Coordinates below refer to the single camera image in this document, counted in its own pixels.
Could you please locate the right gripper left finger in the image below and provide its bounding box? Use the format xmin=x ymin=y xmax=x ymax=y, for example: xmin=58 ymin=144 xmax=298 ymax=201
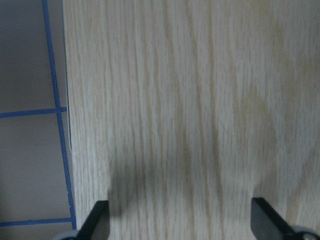
xmin=77 ymin=200 xmax=111 ymax=240

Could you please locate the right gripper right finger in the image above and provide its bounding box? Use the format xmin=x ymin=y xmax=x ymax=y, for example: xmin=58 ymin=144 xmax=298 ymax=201
xmin=250 ymin=197 xmax=300 ymax=240

